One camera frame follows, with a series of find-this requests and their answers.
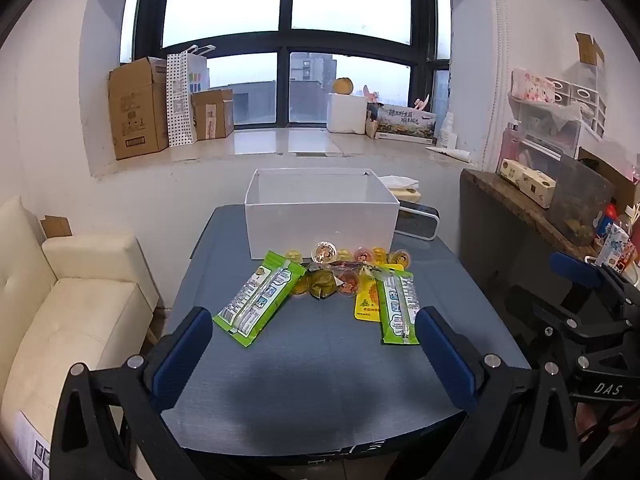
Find white foam box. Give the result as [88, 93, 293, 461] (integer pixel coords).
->
[326, 92, 368, 135]

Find cream leather sofa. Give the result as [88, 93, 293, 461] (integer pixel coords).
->
[0, 195, 160, 461]

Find white tube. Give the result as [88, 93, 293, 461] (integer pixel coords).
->
[426, 146, 473, 162]

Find cardboard piece on wall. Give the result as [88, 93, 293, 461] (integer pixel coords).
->
[575, 32, 605, 66]

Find white drawer organizer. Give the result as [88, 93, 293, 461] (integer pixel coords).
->
[547, 76, 608, 138]

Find large cardboard box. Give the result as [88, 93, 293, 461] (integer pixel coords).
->
[108, 56, 170, 161]

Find red bottle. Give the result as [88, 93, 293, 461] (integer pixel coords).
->
[597, 200, 618, 233]

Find landscape printed box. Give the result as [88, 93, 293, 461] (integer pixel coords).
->
[375, 103, 437, 142]

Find colourful drink carton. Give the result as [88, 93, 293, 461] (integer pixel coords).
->
[595, 222, 638, 273]

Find wooden side table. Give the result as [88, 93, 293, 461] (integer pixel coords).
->
[460, 167, 640, 311]

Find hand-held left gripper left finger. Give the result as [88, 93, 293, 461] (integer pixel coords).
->
[50, 306, 216, 480]

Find clear plastic storage bins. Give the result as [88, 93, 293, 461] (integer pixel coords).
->
[515, 100, 583, 161]

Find patterned cream box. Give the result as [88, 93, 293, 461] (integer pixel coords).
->
[500, 158, 557, 209]

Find white labelled box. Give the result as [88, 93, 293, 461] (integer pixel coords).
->
[12, 410, 51, 480]

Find small cardboard box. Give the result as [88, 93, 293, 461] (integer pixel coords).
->
[191, 88, 235, 141]

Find cardboard scrap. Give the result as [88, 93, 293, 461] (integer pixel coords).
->
[41, 215, 72, 238]

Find long green snack packet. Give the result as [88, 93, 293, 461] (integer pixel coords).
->
[212, 250, 307, 348]

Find black speaker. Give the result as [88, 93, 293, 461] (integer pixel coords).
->
[397, 200, 441, 240]

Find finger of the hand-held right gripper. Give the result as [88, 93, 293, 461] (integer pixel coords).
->
[550, 251, 640, 321]
[505, 285, 640, 376]

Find dark translucent container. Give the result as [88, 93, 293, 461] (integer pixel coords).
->
[547, 152, 616, 246]

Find yellow tissue box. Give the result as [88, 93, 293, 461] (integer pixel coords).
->
[378, 175, 422, 204]

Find white plastic bottle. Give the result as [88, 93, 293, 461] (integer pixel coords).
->
[437, 112, 457, 150]

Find black window frame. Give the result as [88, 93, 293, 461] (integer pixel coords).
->
[132, 0, 451, 128]

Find short green snack packet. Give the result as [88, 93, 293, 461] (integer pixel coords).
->
[376, 269, 421, 346]

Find dotted white paper bag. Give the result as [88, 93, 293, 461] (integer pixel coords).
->
[166, 45, 217, 148]

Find yellow snack packet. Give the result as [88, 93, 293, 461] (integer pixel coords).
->
[354, 280, 386, 322]

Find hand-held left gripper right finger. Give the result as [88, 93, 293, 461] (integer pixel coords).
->
[415, 306, 583, 480]

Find open brown cardboard box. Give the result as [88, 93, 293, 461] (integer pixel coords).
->
[577, 147, 640, 196]

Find floral pink pouch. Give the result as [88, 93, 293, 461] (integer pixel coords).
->
[511, 67, 556, 103]

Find pile of jelly cups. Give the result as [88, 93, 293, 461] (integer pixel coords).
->
[282, 241, 413, 301]

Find pink bottle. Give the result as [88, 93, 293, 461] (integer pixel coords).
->
[501, 121, 523, 171]

